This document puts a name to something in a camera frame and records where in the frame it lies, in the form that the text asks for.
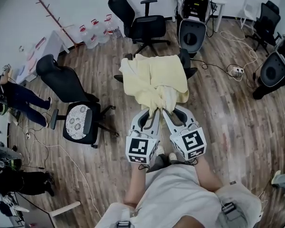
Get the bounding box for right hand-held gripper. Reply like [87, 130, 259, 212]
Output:
[161, 105, 207, 162]

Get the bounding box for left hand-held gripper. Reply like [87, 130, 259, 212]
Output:
[125, 107, 162, 165]

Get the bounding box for pale yellow clothing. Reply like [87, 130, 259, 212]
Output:
[118, 53, 190, 115]

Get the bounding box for black chair with armrests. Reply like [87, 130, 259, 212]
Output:
[114, 48, 199, 83]

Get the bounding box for person's right forearm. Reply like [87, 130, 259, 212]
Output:
[194, 156, 226, 195]

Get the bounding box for person's left forearm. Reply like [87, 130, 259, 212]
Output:
[123, 163, 150, 208]

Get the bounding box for black office chair with cushion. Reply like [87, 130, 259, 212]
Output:
[35, 54, 121, 150]

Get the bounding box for black high-back office chair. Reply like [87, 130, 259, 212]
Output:
[106, 0, 171, 57]

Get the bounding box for black mesh office chair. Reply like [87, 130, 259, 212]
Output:
[245, 0, 283, 57]

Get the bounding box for white plain chair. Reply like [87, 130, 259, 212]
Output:
[237, 0, 257, 29]

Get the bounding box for person's dark trousers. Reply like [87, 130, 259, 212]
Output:
[147, 153, 172, 173]

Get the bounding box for white patterned seat cushion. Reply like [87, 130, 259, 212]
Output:
[65, 103, 94, 136]

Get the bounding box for white power strip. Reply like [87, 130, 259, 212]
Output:
[228, 65, 245, 78]

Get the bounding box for person's light shirt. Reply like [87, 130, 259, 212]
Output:
[94, 164, 262, 228]

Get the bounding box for white black backpack rig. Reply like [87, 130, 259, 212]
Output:
[252, 33, 285, 101]
[176, 0, 214, 59]

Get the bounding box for clear water jug red cap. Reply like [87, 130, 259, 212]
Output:
[89, 19, 110, 45]
[79, 24, 96, 49]
[104, 13, 122, 39]

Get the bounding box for light wooden table leg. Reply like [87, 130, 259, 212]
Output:
[48, 200, 82, 218]

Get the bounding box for white desk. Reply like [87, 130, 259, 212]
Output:
[15, 29, 71, 84]

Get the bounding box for red wooden coat rack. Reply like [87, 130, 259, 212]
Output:
[35, 0, 85, 50]

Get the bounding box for black floor cable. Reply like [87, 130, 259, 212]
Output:
[191, 57, 231, 75]

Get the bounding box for long white floor cable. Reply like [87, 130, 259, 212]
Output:
[25, 129, 103, 219]

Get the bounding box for grey shoulder strap buckle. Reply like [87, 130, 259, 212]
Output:
[116, 220, 136, 228]
[220, 202, 238, 216]

